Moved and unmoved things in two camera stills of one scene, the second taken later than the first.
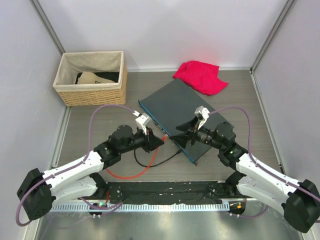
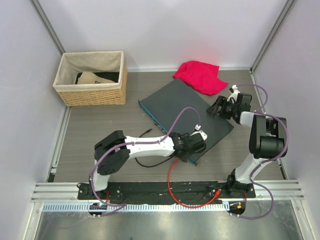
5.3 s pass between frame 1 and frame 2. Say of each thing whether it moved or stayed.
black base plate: stayed
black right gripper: moved
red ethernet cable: moved
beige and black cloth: stayed
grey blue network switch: stayed
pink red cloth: stayed
